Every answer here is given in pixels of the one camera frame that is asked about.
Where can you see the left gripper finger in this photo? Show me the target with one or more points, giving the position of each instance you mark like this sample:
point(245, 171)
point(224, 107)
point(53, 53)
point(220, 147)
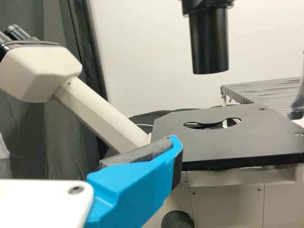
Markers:
point(133, 180)

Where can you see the clear flask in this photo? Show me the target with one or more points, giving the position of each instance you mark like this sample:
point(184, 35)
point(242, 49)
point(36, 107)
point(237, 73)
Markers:
point(298, 99)

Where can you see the black platform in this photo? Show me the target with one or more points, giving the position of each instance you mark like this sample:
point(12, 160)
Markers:
point(263, 91)

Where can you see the cream microscope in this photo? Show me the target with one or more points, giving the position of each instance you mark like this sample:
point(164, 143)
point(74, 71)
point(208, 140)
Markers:
point(213, 142)

